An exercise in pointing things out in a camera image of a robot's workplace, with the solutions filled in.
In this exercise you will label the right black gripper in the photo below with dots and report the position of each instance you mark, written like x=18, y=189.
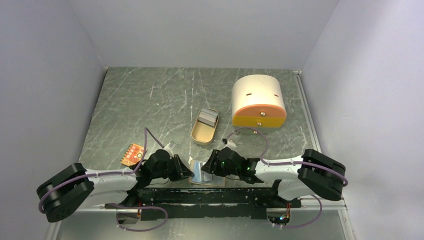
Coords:
x=210, y=166

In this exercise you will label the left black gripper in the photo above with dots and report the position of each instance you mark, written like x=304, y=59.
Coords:
x=181, y=170

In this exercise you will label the tan card holder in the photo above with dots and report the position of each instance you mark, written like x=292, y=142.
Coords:
x=195, y=167

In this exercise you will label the tan oval tray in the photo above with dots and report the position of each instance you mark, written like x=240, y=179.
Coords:
x=203, y=134

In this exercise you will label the grey credit card stack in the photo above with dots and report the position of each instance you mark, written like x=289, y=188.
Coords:
x=208, y=117

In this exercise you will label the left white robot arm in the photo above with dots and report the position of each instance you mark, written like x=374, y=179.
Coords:
x=77, y=187

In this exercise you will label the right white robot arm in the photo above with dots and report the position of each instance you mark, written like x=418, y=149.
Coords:
x=303, y=175

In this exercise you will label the orange patterned card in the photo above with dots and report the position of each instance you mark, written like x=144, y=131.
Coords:
x=133, y=155

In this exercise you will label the cream orange drawer box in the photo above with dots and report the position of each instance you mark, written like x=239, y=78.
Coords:
x=257, y=102

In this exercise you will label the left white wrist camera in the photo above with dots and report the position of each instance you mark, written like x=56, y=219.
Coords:
x=170, y=147

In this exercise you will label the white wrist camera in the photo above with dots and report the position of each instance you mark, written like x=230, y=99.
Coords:
x=228, y=143
x=170, y=147

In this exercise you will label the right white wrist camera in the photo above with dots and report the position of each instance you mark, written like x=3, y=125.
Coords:
x=228, y=143

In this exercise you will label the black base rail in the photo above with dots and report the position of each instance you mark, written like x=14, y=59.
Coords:
x=221, y=202

